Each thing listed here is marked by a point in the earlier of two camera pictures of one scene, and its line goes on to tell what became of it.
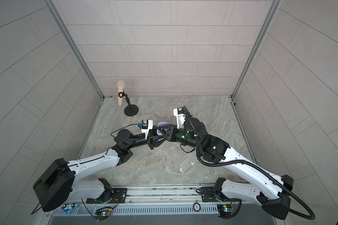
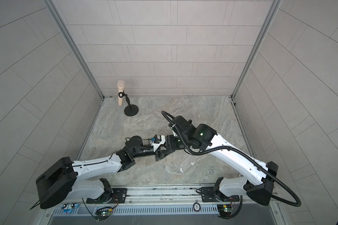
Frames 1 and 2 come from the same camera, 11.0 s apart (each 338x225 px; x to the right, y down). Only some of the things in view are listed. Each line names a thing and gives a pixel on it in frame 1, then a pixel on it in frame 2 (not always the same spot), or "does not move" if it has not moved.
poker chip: x=196 y=206 does not move
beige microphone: x=120 y=85 does not move
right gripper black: x=172 y=132 -> x=169 y=144
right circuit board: x=224 y=210 does not move
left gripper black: x=151 y=142 -> x=160 y=156
